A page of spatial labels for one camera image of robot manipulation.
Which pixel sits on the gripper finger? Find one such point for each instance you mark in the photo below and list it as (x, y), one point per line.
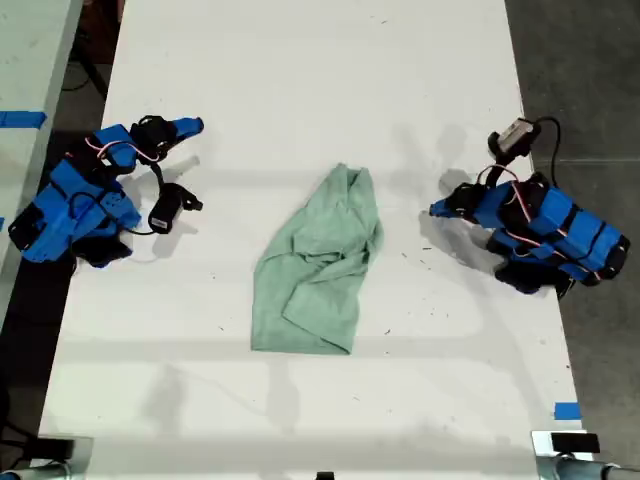
(189, 130)
(444, 204)
(189, 123)
(445, 213)

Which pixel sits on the pale green T-shirt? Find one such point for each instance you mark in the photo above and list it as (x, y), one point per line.
(310, 300)

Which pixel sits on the blue and black arm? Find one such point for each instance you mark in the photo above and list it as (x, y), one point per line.
(580, 225)
(75, 200)

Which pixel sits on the long blue tape strip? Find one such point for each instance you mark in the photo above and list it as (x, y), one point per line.
(22, 119)

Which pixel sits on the pale side table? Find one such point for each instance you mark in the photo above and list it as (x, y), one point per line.
(25, 60)

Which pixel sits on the square blue tape piece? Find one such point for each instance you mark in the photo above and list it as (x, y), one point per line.
(567, 411)

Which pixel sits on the small black box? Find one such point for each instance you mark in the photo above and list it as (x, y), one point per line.
(575, 443)
(56, 448)

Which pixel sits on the metal pipe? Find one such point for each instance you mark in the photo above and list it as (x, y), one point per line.
(580, 470)

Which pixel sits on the short black camera stalk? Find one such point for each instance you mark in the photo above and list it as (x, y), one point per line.
(159, 175)
(501, 161)

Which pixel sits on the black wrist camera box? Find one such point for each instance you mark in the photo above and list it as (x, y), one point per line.
(167, 206)

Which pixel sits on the grey and black camera box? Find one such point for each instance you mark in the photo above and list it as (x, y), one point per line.
(516, 135)

